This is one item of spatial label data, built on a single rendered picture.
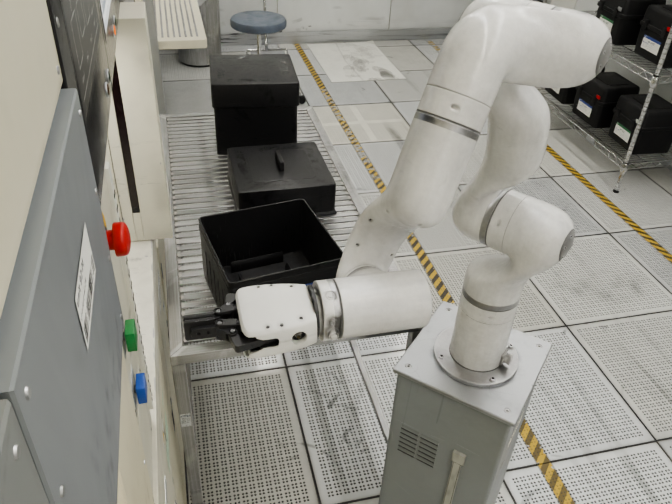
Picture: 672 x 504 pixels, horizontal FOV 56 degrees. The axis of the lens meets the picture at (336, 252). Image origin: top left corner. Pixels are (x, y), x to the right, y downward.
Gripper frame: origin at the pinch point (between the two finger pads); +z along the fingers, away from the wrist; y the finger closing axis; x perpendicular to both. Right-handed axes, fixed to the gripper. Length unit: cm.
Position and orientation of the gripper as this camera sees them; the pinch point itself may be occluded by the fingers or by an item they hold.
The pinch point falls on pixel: (199, 326)
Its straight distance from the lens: 86.1
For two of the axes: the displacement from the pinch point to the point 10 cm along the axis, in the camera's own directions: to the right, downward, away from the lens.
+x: 0.5, -8.1, -5.9
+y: -2.4, -5.8, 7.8
